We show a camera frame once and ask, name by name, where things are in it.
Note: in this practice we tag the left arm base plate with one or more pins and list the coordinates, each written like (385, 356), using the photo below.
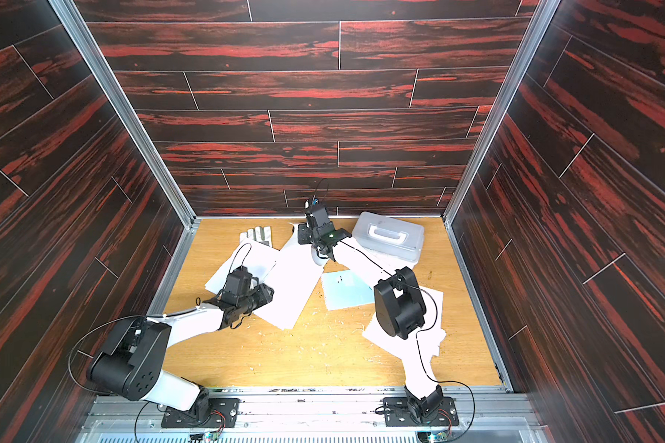
(215, 412)

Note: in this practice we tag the white grey work glove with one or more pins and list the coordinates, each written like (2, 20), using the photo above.
(258, 234)

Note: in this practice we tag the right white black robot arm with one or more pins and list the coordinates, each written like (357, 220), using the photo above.
(398, 300)

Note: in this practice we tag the white plastic storage box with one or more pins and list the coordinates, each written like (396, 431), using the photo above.
(390, 236)

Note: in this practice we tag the small teal cover notebook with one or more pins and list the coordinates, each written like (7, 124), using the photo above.
(344, 289)

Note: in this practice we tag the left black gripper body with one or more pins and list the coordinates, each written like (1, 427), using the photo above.
(254, 300)

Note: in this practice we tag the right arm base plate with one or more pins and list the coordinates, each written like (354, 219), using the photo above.
(407, 412)

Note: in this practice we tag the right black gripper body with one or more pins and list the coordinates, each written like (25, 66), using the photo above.
(313, 233)

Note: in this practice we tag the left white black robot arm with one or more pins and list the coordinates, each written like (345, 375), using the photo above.
(130, 362)

